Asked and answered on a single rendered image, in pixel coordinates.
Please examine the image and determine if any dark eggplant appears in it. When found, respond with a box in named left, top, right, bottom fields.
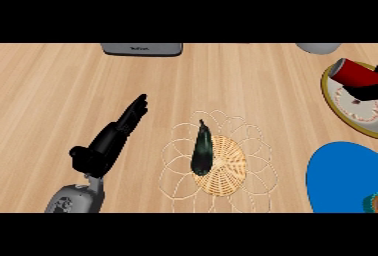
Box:
left=188, top=118, right=215, bottom=177

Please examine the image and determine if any wire basket with wicker base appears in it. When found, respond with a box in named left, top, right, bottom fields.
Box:
left=156, top=109, right=280, bottom=214

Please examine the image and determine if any blue round plate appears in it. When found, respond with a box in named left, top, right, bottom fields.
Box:
left=303, top=141, right=378, bottom=214

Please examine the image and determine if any pale grey round object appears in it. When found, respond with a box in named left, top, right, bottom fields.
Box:
left=293, top=42, right=343, bottom=56

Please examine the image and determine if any red can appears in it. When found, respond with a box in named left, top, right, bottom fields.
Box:
left=327, top=57, right=378, bottom=89

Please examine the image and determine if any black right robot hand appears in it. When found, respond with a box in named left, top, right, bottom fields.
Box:
left=340, top=64, right=378, bottom=103

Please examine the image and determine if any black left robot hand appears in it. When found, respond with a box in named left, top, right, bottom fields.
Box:
left=67, top=93, right=150, bottom=180

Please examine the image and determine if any teal and orange object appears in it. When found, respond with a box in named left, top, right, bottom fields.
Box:
left=361, top=192, right=378, bottom=214

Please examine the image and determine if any grey flat appliance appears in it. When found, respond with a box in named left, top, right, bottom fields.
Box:
left=98, top=42, right=184, bottom=57

